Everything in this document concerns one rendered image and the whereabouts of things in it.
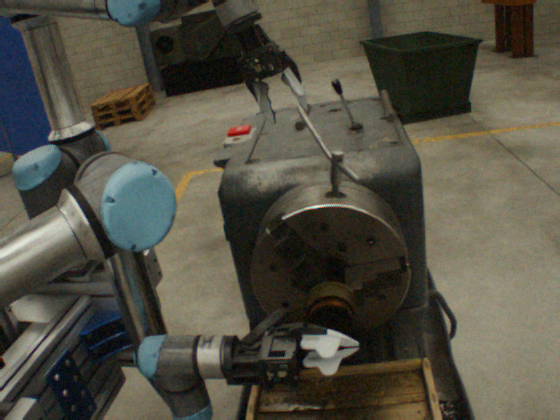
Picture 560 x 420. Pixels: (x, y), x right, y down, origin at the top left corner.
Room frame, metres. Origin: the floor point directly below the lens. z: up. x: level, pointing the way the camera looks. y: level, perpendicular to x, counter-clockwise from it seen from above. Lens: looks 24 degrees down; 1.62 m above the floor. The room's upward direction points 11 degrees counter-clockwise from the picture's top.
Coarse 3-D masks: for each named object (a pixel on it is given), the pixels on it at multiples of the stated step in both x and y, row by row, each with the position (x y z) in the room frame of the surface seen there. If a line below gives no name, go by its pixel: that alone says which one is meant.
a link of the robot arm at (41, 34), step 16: (16, 16) 1.11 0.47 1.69; (32, 16) 1.10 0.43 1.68; (48, 16) 1.12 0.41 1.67; (32, 32) 1.12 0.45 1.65; (48, 32) 1.13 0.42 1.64; (32, 48) 1.12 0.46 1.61; (48, 48) 1.12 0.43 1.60; (64, 48) 1.17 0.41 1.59; (32, 64) 1.13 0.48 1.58; (48, 64) 1.12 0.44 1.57; (64, 64) 1.14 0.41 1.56; (48, 80) 1.12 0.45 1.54; (64, 80) 1.13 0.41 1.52; (48, 96) 1.12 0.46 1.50; (64, 96) 1.12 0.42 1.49; (48, 112) 1.13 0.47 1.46; (64, 112) 1.12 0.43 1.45; (80, 112) 1.15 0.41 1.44; (64, 128) 1.12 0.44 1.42; (80, 128) 1.13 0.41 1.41; (64, 144) 1.10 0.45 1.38; (80, 144) 1.11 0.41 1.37; (96, 144) 1.15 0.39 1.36; (80, 160) 1.09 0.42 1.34
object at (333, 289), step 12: (312, 288) 0.75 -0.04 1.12; (324, 288) 0.73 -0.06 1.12; (336, 288) 0.73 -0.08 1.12; (348, 288) 0.73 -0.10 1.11; (312, 300) 0.72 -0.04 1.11; (324, 300) 0.70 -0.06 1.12; (336, 300) 0.70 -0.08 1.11; (348, 300) 0.71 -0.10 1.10; (312, 312) 0.69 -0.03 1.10; (324, 312) 0.68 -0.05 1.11; (336, 312) 0.68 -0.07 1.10; (348, 312) 0.68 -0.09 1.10; (324, 324) 0.72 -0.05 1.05; (336, 324) 0.71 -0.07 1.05; (348, 324) 0.68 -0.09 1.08
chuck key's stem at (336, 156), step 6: (336, 150) 0.87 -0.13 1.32; (336, 156) 0.85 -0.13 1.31; (342, 156) 0.85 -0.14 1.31; (336, 162) 0.85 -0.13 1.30; (342, 162) 0.85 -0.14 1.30; (336, 168) 0.85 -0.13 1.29; (330, 174) 0.86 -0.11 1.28; (336, 174) 0.85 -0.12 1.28; (330, 180) 0.86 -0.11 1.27; (336, 180) 0.85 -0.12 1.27; (336, 186) 0.85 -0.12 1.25; (336, 192) 0.86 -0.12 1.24
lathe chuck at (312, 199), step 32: (320, 192) 0.88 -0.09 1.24; (352, 192) 0.88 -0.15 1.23; (288, 224) 0.83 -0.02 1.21; (320, 224) 0.82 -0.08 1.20; (352, 224) 0.81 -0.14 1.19; (384, 224) 0.80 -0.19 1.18; (256, 256) 0.85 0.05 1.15; (320, 256) 0.82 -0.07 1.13; (352, 256) 0.82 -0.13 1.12; (384, 256) 0.80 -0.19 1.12; (256, 288) 0.85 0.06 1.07; (288, 288) 0.84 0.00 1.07; (384, 320) 0.81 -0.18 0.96
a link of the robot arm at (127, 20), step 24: (0, 0) 0.97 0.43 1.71; (24, 0) 0.95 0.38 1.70; (48, 0) 0.92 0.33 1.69; (72, 0) 0.90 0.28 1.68; (96, 0) 0.88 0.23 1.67; (120, 0) 0.84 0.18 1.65; (144, 0) 0.83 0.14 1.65; (168, 0) 0.90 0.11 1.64; (120, 24) 0.85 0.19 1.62; (144, 24) 0.87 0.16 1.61
